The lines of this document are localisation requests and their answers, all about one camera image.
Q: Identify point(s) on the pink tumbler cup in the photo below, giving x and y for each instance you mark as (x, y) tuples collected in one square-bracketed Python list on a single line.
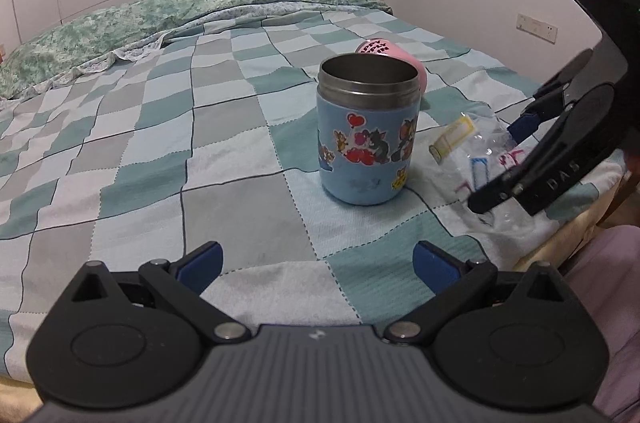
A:
[(384, 47)]

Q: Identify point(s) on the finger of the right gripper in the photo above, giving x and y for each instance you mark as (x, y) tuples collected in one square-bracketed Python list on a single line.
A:
[(579, 140), (549, 100)]

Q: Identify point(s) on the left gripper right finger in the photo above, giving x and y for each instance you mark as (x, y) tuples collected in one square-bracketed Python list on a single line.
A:
[(459, 287)]

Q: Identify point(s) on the checkered green bed sheet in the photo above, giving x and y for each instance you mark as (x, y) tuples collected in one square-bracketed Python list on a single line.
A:
[(214, 137)]

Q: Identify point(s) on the blue cartoon steel cup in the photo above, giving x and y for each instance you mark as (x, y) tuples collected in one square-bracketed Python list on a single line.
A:
[(368, 109)]

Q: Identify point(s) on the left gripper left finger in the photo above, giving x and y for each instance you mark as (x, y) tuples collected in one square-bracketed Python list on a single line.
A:
[(177, 288)]

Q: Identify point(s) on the person's right hand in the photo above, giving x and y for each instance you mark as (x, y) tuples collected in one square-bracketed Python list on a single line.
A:
[(632, 162)]

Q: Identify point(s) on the clear plastic Hello Kitty cup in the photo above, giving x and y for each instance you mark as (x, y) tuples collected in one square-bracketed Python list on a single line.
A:
[(470, 152)]

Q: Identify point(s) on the white wall socket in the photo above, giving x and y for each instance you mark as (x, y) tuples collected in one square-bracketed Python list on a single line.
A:
[(542, 30)]

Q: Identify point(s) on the green floral duvet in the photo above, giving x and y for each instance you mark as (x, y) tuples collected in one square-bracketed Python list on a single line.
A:
[(97, 37)]

